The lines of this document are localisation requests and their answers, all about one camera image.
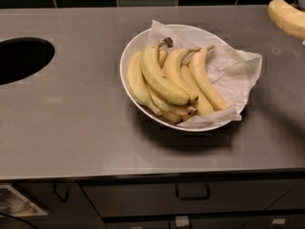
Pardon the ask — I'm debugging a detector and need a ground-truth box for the white label sticker right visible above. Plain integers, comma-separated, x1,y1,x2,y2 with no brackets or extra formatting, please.
272,219,286,225

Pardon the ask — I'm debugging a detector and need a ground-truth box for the white oval bowl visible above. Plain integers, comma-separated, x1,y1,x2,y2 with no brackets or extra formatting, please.
119,23,248,133

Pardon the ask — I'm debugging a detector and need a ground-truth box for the small bottom yellow banana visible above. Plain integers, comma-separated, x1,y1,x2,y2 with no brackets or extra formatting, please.
161,112,182,124

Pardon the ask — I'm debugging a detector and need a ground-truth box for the black round counter hole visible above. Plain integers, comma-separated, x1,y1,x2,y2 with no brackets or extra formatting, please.
0,37,55,85

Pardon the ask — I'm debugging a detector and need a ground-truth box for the small hidden banana top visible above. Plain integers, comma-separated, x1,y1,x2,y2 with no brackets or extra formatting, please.
158,50,168,68

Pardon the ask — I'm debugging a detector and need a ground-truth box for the white paper liner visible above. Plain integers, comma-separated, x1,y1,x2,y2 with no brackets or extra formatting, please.
142,21,262,132

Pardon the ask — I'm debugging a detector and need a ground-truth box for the black drawer handle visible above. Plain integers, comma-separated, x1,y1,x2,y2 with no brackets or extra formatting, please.
175,183,211,200

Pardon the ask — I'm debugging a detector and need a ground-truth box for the long yellow banana right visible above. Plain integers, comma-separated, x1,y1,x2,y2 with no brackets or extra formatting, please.
189,45,228,111

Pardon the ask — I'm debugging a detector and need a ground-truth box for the grey drawer front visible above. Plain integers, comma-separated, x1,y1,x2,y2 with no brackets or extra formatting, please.
84,179,300,218

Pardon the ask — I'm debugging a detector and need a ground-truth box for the partly hidden yellow banana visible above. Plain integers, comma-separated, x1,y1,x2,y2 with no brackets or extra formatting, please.
181,65,214,115

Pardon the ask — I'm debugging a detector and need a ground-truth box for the white label sticker middle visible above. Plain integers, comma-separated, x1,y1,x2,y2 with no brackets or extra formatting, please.
175,216,191,228

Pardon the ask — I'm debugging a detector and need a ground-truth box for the black cabinet door handle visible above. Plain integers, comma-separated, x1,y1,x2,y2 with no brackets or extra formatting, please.
52,182,70,203

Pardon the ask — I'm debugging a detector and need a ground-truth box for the white label sticker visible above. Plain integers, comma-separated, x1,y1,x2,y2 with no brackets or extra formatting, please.
175,216,191,228
272,219,286,225

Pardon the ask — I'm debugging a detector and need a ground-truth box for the large front yellow banana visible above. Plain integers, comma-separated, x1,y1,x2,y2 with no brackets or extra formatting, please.
140,37,190,105

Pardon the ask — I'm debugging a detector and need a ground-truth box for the grey cabinet door left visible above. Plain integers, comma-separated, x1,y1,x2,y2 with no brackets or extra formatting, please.
14,182,106,229

